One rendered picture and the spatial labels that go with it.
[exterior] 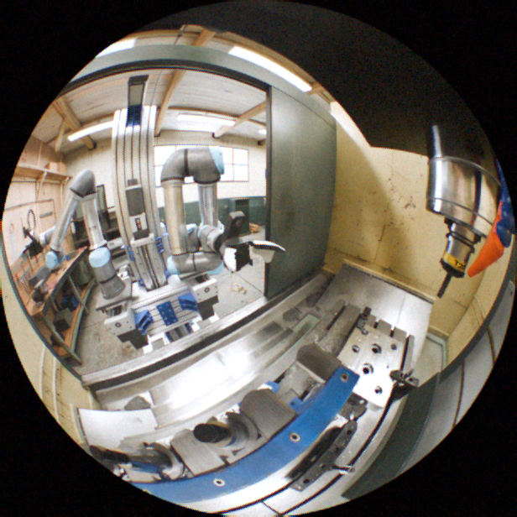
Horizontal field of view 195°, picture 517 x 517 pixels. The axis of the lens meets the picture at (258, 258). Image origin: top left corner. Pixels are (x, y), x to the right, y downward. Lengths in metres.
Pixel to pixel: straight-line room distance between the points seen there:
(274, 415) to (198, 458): 0.12
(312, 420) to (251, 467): 0.09
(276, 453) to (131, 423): 0.74
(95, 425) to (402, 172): 2.14
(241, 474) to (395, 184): 1.39
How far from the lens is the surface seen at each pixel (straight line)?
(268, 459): 0.22
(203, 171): 0.59
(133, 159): 1.00
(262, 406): 0.23
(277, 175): 0.76
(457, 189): 0.23
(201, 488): 0.25
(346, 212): 1.34
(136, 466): 0.20
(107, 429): 0.91
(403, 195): 1.29
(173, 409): 0.81
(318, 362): 0.27
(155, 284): 1.02
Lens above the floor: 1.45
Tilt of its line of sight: 26 degrees down
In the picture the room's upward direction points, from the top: straight up
